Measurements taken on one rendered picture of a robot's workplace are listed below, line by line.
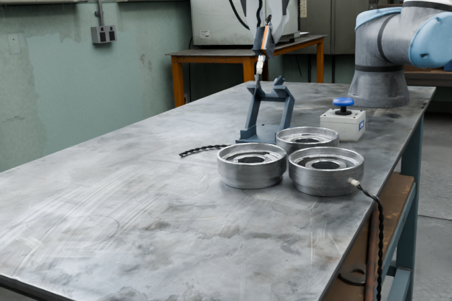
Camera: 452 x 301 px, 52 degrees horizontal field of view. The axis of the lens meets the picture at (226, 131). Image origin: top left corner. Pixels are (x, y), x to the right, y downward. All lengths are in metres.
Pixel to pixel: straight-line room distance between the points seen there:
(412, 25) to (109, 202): 0.72
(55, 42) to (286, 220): 2.02
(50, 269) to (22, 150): 1.85
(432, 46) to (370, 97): 0.21
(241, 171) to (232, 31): 2.44
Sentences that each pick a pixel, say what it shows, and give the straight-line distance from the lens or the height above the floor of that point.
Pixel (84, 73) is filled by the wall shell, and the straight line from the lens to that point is 2.60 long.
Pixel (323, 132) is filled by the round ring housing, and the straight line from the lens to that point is 0.83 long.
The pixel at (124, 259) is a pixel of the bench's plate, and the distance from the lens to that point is 0.53.
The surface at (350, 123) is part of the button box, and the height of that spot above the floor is 0.84.
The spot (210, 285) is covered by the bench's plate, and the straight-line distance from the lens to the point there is 0.47.
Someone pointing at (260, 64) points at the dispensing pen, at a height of 0.95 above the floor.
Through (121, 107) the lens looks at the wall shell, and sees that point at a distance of 2.82.
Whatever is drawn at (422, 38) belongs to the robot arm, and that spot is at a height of 0.97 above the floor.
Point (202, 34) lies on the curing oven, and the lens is 3.17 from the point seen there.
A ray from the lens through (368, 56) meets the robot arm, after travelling 1.18.
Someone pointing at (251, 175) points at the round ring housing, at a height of 0.82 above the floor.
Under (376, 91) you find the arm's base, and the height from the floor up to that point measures 0.84.
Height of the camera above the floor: 1.06
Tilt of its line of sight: 15 degrees down
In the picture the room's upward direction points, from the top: 3 degrees counter-clockwise
